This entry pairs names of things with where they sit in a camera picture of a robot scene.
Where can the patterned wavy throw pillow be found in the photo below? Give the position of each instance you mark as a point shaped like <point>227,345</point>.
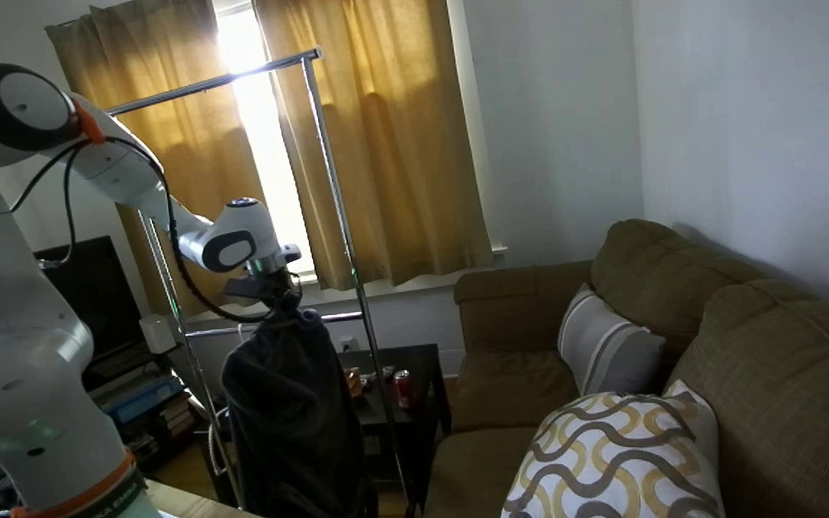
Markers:
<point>624,454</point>

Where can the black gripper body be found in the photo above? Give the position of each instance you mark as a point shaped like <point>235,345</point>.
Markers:
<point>270,280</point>

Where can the stack of books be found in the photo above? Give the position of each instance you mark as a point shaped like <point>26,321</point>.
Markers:
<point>150,408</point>

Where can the olive green sofa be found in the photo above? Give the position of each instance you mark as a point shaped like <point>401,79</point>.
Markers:
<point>743,336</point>

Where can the black television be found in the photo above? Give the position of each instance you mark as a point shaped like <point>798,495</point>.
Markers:
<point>88,298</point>

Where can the dark grey fleece robe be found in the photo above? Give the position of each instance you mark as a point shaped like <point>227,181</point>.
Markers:
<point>296,424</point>

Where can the grey striped pillow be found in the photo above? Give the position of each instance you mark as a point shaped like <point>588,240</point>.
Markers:
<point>604,349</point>

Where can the yellow curtains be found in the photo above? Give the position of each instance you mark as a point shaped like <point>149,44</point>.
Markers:
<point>381,157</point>

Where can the black side table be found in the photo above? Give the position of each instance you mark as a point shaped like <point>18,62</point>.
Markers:
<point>404,411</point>

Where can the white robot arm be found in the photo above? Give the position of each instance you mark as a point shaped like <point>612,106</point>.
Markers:
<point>58,449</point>

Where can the red can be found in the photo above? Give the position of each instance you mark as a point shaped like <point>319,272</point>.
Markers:
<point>401,387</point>

